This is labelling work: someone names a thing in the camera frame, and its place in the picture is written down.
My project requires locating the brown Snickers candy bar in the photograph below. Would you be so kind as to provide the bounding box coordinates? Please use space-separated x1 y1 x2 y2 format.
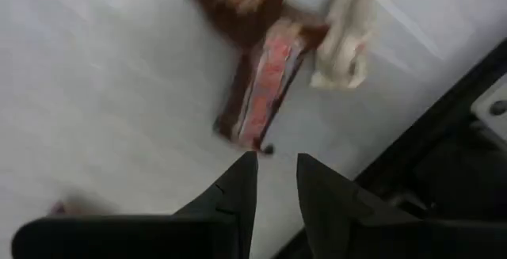
185 0 300 48
213 13 330 154

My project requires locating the cream wrapped candy bar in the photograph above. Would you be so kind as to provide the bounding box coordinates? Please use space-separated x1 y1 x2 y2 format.
310 0 395 90

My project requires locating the silver metal mounting plate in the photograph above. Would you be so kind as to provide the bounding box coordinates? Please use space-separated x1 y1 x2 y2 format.
470 72 507 141

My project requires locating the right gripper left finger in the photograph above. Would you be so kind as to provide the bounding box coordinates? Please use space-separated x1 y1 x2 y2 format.
173 150 260 259

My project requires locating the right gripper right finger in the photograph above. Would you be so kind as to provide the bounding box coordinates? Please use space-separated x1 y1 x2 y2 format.
296 152 421 259

